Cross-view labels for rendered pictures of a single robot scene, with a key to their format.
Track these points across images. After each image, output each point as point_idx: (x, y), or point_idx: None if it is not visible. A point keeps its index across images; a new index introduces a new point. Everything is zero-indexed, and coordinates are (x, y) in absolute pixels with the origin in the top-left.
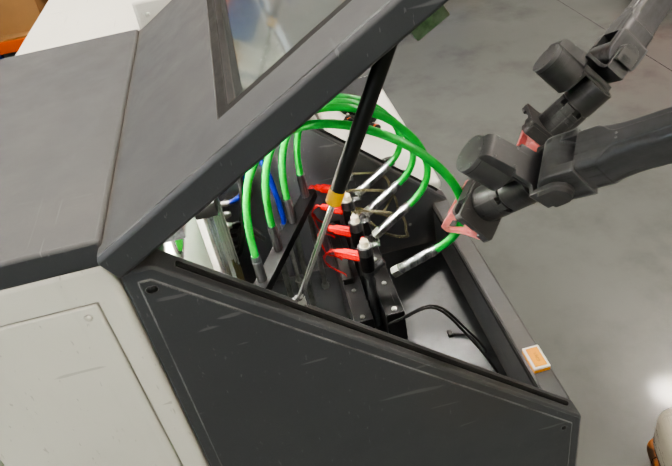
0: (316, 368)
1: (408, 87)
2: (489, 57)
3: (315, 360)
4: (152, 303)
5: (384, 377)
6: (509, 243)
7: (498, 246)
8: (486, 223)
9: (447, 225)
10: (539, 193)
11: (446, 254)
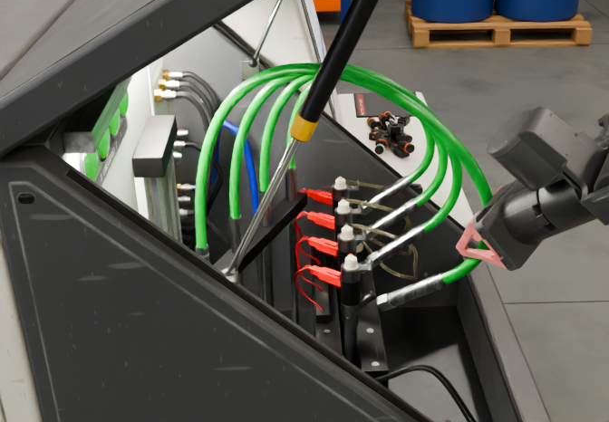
0: (233, 380)
1: (470, 145)
2: (582, 129)
3: (233, 368)
4: (23, 219)
5: (327, 421)
6: (565, 360)
7: (548, 361)
8: (517, 244)
9: (464, 244)
10: (595, 197)
11: (467, 323)
